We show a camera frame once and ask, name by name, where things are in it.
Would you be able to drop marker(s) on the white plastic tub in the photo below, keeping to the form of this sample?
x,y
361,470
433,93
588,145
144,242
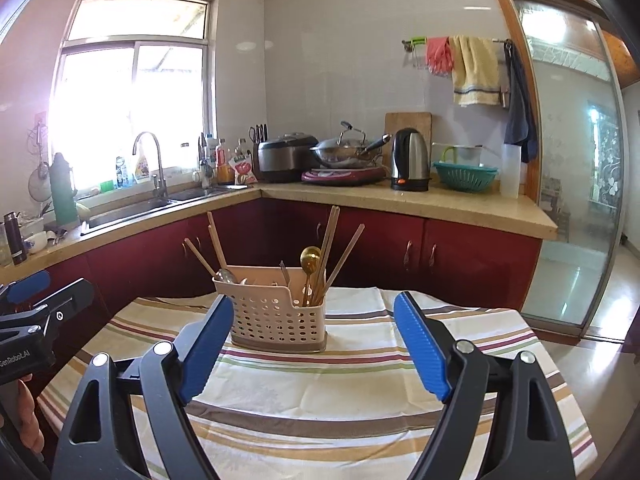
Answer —
x,y
32,226

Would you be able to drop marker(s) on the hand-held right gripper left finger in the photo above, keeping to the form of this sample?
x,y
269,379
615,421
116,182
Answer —
x,y
207,350

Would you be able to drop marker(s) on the white spray bottle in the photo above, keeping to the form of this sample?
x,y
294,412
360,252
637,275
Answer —
x,y
142,167

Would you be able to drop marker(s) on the stainless steel fork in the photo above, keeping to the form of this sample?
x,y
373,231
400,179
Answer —
x,y
284,274

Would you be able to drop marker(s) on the dark red kitchen cabinet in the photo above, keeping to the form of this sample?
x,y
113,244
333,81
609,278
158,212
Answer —
x,y
475,260

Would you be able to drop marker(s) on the kitchen window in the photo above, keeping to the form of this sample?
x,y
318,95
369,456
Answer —
x,y
100,100

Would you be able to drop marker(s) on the small white tap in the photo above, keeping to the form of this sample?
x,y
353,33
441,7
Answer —
x,y
202,172

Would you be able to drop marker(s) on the dark blue cloth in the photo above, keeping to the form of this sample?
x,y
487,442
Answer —
x,y
520,110

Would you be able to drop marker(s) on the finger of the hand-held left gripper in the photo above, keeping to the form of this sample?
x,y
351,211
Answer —
x,y
27,285
70,300

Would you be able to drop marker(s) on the clear plastic bottle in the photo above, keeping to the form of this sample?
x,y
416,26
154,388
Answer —
x,y
242,149

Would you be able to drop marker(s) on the translucent plastic cup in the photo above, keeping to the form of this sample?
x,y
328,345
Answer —
x,y
510,175

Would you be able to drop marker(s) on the wooden chair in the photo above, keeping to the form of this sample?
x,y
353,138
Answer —
x,y
555,212

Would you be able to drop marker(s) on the red induction cooktop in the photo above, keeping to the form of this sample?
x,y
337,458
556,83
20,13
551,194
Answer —
x,y
340,177

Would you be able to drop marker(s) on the steel electric kettle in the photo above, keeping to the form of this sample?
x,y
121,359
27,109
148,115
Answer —
x,y
411,160

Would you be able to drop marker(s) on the steel wok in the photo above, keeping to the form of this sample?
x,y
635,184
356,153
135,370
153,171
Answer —
x,y
335,157

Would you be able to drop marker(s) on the gold metal spoon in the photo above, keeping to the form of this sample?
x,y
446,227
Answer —
x,y
310,257

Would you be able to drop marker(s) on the yellow towel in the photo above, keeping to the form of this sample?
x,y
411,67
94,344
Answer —
x,y
475,70

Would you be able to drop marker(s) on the wooden cutting board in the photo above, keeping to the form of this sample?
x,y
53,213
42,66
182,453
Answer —
x,y
405,120

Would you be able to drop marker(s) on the orange liquid bottle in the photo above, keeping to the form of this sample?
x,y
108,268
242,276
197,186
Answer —
x,y
224,172

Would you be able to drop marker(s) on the blue patterned bowl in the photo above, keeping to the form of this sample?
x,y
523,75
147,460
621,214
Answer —
x,y
36,242

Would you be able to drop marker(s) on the pink rubber gloves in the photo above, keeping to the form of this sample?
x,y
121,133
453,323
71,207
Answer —
x,y
440,57

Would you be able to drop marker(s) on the sliding glass door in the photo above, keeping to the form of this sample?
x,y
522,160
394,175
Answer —
x,y
565,185

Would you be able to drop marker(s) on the small steel cup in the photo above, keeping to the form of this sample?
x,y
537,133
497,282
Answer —
x,y
503,96

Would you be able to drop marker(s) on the steel towel rail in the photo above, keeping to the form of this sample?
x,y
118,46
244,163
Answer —
x,y
497,40

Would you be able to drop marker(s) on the green thermos flask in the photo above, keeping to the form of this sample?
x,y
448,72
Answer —
x,y
62,195

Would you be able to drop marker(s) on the green plastic colander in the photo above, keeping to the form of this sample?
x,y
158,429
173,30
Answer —
x,y
465,177

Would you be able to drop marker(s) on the small green container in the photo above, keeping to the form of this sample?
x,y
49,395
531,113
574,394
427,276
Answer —
x,y
107,186

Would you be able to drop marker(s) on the black knife block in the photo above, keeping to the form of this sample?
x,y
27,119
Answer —
x,y
258,147

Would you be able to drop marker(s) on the grey rice cooker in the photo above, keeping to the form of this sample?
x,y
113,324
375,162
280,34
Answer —
x,y
280,162

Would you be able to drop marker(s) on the black insulated bottle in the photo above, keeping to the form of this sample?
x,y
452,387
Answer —
x,y
16,242

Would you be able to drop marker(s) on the clear drinking glass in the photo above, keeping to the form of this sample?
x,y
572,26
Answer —
x,y
4,247

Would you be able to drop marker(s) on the steel sink faucet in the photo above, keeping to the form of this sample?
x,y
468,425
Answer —
x,y
161,180

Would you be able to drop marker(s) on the steel wok lid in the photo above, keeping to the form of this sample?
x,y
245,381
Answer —
x,y
342,144

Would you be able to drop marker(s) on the beige perforated utensil basket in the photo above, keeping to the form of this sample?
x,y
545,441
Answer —
x,y
280,320

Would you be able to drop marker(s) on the beige stone countertop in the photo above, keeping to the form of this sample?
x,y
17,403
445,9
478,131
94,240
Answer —
x,y
450,205

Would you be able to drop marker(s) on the stainless steel sink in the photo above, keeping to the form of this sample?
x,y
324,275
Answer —
x,y
130,210

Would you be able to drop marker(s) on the blue label detergent bottle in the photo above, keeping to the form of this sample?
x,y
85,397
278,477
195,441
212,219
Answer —
x,y
120,175

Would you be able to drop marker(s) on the white plastic bottle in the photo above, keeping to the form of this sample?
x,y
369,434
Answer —
x,y
211,147

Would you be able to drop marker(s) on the person's left hand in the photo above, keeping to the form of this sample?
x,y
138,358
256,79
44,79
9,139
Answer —
x,y
27,410

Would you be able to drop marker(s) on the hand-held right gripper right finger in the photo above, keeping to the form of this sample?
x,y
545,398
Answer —
x,y
420,350

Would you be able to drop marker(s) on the striped tablecloth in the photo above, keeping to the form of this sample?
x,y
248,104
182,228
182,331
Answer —
x,y
325,400

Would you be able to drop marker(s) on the hanging mesh strainer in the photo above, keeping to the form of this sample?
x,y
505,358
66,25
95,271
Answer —
x,y
37,185

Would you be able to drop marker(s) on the red and white bag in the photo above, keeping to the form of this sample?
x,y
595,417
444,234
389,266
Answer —
x,y
244,171

